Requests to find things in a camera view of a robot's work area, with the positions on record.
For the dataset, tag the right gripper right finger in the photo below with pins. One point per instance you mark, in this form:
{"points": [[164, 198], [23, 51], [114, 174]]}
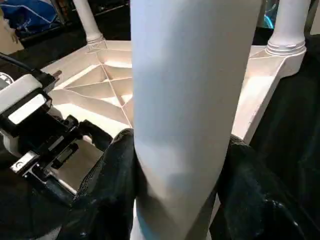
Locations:
{"points": [[260, 205]]}

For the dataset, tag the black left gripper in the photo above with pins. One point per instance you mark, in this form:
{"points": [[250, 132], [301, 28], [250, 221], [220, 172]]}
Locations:
{"points": [[50, 155]]}

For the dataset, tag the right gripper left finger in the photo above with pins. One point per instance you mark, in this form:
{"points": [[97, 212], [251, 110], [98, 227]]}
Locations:
{"points": [[105, 200]]}

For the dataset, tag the white plastic table top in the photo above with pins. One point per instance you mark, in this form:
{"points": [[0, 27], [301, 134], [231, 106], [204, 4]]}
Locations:
{"points": [[100, 85]]}

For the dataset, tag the white plastic table leg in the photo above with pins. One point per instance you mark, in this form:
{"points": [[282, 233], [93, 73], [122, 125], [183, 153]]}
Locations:
{"points": [[290, 25], [190, 110], [87, 20]]}

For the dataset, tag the black work mat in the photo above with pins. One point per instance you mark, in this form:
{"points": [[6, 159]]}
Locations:
{"points": [[290, 150]]}

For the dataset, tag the blue plastic bag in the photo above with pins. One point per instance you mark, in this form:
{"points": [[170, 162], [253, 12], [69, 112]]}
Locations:
{"points": [[30, 15]]}

